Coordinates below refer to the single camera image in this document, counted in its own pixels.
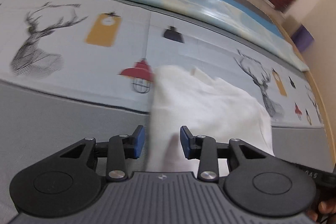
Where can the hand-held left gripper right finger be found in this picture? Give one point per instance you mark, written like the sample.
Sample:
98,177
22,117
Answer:
185,142

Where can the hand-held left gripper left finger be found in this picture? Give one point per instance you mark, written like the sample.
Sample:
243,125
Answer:
139,142

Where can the white long-sleeve shirt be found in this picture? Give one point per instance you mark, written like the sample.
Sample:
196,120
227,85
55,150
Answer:
204,108

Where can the person's right hand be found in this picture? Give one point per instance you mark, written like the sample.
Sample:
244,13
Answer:
326,211

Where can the purple bag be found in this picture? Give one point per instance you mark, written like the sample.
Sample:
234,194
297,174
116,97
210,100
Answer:
303,37

